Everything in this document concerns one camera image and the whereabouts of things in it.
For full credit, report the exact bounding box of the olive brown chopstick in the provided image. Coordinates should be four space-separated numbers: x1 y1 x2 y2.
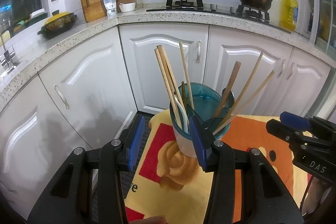
213 71 274 135

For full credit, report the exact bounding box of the light wooden chopstick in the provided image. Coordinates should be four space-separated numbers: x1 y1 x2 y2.
157 45 186 111
179 42 194 110
154 48 182 126
215 51 264 132

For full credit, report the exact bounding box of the wooden handled steel fork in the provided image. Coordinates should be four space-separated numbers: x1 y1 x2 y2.
213 61 241 118

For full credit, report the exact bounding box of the white spoon in holder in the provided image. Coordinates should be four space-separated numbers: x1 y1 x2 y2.
174 96 189 134

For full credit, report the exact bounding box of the floral white utensil holder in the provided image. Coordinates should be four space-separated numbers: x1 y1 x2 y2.
169 83 235 158

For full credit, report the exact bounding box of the yellow oil bottle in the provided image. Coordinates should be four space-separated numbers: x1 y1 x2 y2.
279 0 298 32

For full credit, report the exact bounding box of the yellow lidded casserole pan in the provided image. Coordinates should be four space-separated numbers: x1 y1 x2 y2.
37 10 77 39

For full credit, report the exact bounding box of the chrome sink faucet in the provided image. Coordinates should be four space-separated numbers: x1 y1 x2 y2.
1 34 19 79

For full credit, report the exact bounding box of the white small bowl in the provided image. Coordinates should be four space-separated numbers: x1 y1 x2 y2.
119 2 136 13

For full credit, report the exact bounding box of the white plastic pouch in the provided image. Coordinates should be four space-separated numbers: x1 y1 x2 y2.
103 0 117 18

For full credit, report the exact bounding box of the black gas stove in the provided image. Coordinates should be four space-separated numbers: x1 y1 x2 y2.
147 0 270 24

